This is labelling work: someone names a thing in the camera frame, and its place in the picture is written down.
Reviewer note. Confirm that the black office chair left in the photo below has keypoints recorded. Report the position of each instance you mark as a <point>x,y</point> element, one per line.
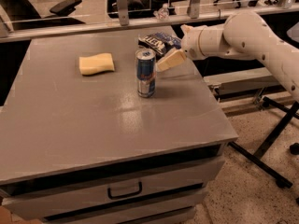
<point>23,15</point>

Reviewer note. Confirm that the grey drawer with black handle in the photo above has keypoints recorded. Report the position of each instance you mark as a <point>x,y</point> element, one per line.
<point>71,198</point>

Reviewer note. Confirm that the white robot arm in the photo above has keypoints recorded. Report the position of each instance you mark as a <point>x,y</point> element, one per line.
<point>243,36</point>

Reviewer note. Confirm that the blue chip bag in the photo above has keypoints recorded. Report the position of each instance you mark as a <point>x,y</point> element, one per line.
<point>160,42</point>

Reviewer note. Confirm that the grey metal railing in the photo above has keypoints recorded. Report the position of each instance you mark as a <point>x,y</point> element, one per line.
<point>100,16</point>

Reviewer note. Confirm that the clear plastic water bottle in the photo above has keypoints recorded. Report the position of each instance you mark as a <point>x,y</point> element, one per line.
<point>163,13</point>

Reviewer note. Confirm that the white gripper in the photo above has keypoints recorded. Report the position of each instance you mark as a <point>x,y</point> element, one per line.
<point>191,44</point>

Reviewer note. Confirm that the yellow sponge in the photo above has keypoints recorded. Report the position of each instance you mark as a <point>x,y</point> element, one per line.
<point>96,64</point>

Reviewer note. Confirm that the blue silver energy drink can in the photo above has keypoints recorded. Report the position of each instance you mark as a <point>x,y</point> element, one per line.
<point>145,60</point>

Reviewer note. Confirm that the grey drawer cabinet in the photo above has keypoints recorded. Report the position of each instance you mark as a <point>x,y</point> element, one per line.
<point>60,128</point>

